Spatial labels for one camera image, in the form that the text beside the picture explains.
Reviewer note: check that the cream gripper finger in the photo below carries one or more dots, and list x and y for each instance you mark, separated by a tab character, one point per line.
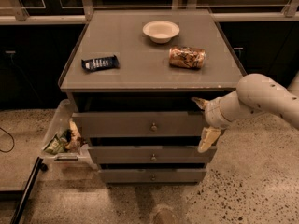
201	103
209	136

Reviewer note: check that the green snack bag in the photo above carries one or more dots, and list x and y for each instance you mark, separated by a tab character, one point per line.
56	145

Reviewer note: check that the clear plastic storage bin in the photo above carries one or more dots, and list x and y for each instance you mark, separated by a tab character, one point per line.
58	126

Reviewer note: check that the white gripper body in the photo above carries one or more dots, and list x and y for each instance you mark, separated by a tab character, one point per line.
213	114

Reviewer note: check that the dark blue snack wrapper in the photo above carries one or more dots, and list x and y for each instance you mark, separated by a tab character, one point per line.
99	64

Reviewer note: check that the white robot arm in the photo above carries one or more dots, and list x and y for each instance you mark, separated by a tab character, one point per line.
254	94

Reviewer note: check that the grey drawer cabinet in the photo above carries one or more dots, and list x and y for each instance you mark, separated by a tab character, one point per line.
144	80

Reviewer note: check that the grey top drawer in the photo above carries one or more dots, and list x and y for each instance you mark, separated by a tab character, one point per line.
139	124

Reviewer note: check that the white window frame rail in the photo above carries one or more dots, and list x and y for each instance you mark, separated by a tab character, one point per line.
81	11

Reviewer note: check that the grey drawer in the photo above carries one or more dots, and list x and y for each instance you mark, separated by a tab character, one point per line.
139	124
149	154
120	176

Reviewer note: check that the grey middle drawer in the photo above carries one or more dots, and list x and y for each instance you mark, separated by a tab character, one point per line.
149	154

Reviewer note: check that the tan snack bag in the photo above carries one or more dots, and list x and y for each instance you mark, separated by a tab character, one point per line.
73	138

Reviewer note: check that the white paper bowl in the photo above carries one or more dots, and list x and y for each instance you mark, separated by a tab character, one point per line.
160	32

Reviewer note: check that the grey bottom drawer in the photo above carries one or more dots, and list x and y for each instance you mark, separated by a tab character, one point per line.
120	176

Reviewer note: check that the crushed brown drink can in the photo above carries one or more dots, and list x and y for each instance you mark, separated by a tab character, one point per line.
186	57

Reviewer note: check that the black metal floor rail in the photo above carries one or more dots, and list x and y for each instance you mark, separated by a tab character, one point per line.
21	196

